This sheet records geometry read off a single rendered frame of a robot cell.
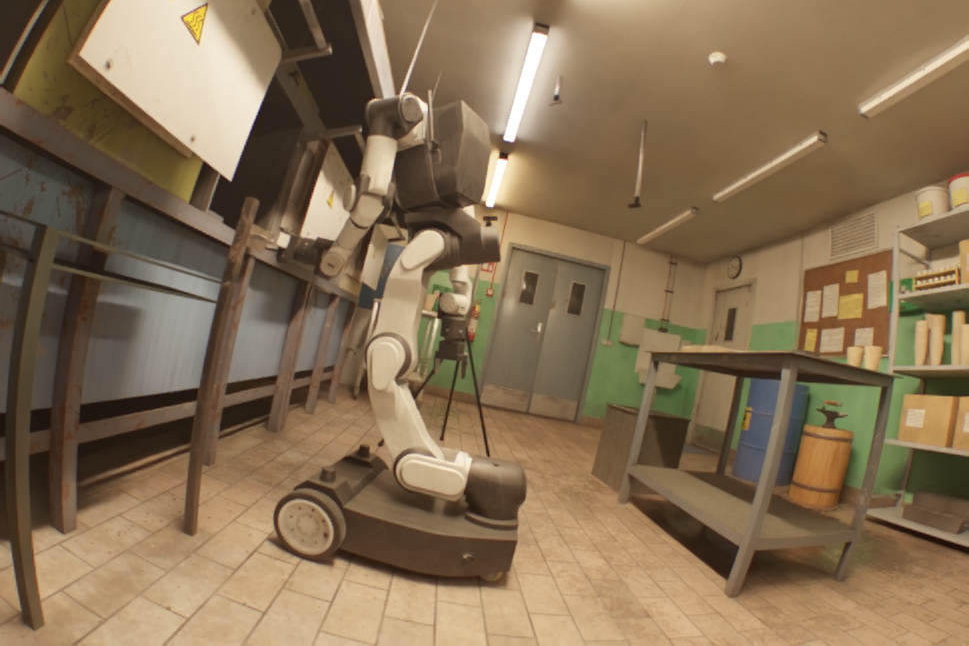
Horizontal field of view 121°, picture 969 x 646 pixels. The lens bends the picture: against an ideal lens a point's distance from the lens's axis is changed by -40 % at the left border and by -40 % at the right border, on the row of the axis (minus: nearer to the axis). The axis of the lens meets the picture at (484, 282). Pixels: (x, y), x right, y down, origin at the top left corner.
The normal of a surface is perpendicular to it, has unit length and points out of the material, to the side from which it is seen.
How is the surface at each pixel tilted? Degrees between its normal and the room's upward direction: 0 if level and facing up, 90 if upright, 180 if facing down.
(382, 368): 90
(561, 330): 90
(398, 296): 115
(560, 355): 90
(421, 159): 107
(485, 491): 90
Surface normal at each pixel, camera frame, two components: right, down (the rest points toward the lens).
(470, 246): 0.00, 0.24
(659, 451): 0.19, -0.11
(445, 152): -0.42, -0.11
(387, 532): -0.04, -0.16
